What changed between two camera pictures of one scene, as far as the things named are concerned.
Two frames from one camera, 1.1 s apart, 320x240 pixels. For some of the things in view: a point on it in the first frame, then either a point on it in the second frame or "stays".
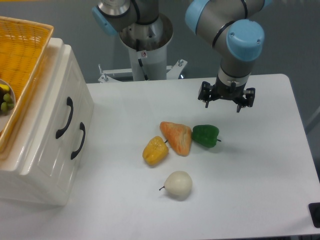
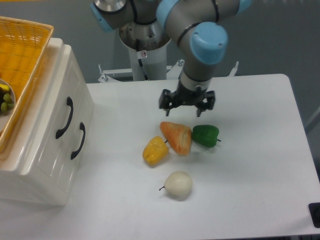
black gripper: x=243 y=98 → x=183 y=95
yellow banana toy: x=5 y=87 stays
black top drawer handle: x=69 y=102 stays
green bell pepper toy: x=206 y=135 stays
